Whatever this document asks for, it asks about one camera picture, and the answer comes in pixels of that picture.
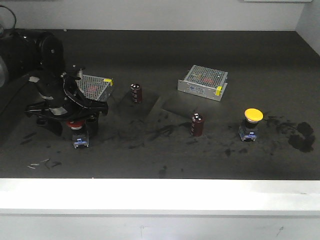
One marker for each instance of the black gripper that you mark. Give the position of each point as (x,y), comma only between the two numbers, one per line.
(63,101)

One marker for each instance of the red mushroom push button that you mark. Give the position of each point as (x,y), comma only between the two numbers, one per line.
(80,135)

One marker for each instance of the yellow mushroom push button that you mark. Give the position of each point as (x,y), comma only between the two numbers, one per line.
(248,129)

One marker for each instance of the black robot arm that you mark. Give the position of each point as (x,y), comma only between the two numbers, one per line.
(40,55)

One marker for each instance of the left metal mesh power supply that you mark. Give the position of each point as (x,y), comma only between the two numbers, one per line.
(95,87)

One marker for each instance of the metal mesh power supply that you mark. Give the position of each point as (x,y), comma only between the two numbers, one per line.
(204,82)
(95,87)

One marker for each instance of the left dark red capacitor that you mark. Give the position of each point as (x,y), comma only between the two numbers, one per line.
(136,93)

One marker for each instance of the dark red capacitor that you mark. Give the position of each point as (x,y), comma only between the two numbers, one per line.
(197,125)
(136,93)

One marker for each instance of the right dark red capacitor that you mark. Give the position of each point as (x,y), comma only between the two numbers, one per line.
(197,125)

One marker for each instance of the right metal mesh power supply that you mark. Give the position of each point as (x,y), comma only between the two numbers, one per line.
(204,82)

